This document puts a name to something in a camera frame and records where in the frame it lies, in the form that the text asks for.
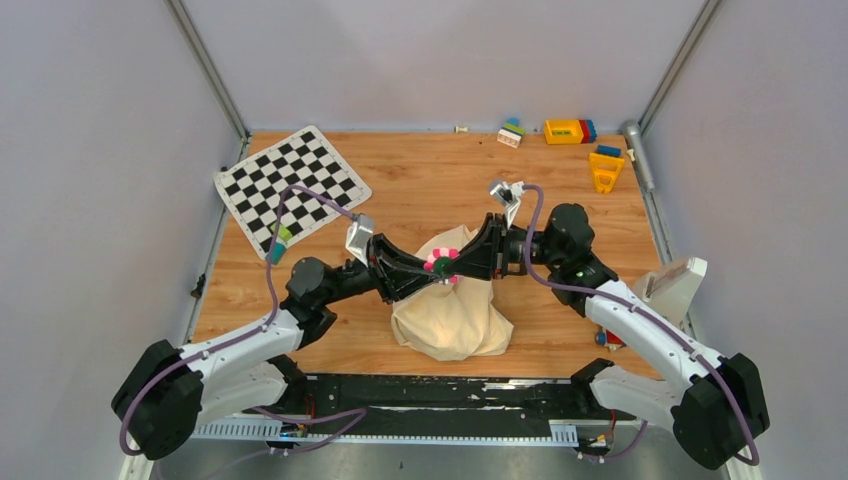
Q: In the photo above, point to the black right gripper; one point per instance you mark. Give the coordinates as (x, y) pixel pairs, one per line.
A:
(480, 259)

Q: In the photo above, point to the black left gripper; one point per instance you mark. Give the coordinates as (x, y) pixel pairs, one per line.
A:
(399, 274)

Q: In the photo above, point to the pink flower brooch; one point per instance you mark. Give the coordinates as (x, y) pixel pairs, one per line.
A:
(438, 260)

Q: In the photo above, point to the cream yellow garment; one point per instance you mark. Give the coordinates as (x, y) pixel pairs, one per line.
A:
(452, 322)

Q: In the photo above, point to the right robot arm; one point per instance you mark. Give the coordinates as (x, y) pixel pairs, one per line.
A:
(713, 404)

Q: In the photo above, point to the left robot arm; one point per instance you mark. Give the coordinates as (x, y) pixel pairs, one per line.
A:
(173, 390)

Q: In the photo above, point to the lime green block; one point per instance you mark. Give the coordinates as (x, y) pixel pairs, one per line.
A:
(279, 233)

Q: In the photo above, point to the teal block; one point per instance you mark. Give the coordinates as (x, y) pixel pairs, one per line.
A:
(275, 253)

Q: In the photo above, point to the white toy brick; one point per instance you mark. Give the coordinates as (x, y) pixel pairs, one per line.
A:
(509, 138)

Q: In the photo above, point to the green blue brick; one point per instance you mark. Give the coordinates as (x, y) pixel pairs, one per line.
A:
(513, 125)

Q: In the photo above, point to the colourful toy car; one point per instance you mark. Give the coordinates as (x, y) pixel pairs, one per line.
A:
(609, 340)

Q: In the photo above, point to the yellow toy bin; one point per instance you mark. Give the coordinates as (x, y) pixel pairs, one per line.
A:
(563, 131)

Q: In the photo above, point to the blue toy brick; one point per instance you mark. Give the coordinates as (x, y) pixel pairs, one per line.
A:
(608, 151)

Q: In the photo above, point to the red blue brick stack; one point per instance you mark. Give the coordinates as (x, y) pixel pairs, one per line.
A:
(589, 133)

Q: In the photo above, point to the black white chessboard mat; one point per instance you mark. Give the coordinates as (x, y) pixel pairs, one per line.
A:
(251, 189)

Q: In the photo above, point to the grey metal cylinder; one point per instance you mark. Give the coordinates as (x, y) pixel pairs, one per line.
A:
(633, 135)

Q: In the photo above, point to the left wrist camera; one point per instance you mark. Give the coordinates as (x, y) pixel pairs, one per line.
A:
(358, 236)

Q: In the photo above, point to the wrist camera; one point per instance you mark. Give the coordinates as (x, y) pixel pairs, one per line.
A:
(358, 236)
(509, 196)

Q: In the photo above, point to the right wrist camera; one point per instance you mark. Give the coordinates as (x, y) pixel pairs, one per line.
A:
(509, 196)

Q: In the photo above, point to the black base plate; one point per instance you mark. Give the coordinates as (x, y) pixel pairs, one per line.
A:
(430, 406)

